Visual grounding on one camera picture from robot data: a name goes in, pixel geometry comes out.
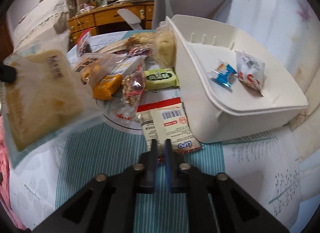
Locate white floral quilt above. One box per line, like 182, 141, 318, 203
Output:
217, 0, 319, 130

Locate Lipo biscuit packet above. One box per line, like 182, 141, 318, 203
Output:
136, 97, 200, 156

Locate peanut snack bag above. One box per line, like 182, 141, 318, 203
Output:
121, 64, 146, 106

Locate wooden desk with drawers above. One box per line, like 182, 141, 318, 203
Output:
68, 0, 154, 44

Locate orange snack packet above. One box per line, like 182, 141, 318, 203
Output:
93, 74, 123, 100

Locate red white snack packet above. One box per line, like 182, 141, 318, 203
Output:
235, 51, 265, 96

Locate lace covered cabinet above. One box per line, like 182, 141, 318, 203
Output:
12, 0, 69, 48

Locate teal patterned bed sheet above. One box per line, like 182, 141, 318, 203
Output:
9, 110, 319, 232

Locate clear bag pale bread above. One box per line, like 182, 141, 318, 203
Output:
153, 22, 176, 68

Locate large clear cake bag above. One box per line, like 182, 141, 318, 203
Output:
1, 50, 101, 152

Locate small dark red packet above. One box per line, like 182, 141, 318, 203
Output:
76, 28, 92, 57

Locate clear bag yellow snacks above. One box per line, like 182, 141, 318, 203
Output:
74, 52, 126, 89

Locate green snack packet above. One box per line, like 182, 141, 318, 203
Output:
144, 68, 179, 91

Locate white plastic storage bin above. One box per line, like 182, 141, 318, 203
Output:
165, 15, 308, 143

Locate blue white candy packet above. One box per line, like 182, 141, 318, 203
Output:
208, 59, 237, 88

